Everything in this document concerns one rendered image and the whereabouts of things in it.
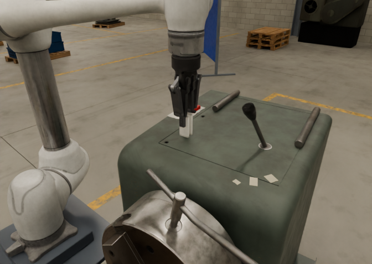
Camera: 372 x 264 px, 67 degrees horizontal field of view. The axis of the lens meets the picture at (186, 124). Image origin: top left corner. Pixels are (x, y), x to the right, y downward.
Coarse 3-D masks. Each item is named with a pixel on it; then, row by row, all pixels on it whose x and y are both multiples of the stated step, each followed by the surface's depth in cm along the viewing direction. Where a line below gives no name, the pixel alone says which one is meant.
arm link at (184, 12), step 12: (168, 0) 62; (180, 0) 60; (192, 0) 60; (204, 0) 62; (168, 12) 63; (180, 12) 62; (192, 12) 62; (204, 12) 64; (168, 24) 66; (180, 24) 63; (192, 24) 63; (204, 24) 66
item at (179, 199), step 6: (180, 192) 51; (174, 198) 50; (180, 198) 50; (174, 204) 51; (180, 204) 50; (174, 210) 51; (180, 210) 51; (174, 216) 52; (180, 216) 53; (174, 222) 54; (174, 228) 55
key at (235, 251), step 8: (152, 176) 56; (160, 184) 54; (168, 192) 53; (184, 208) 50; (192, 216) 49; (200, 224) 48; (208, 232) 46; (216, 232) 46; (216, 240) 45; (224, 240) 44; (232, 248) 43; (240, 256) 41; (248, 256) 41
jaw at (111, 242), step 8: (120, 224) 59; (120, 232) 59; (112, 240) 57; (120, 240) 56; (128, 240) 58; (104, 248) 57; (112, 248) 55; (120, 248) 56; (128, 248) 57; (112, 256) 57; (120, 256) 55; (128, 256) 57; (136, 256) 58
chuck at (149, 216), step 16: (128, 208) 66; (144, 208) 60; (160, 208) 59; (112, 224) 60; (128, 224) 56; (144, 224) 55; (160, 224) 55; (192, 224) 56; (144, 240) 55; (160, 240) 52; (176, 240) 53; (192, 240) 54; (208, 240) 55; (144, 256) 57; (160, 256) 54; (176, 256) 51; (192, 256) 52; (208, 256) 53; (224, 256) 56
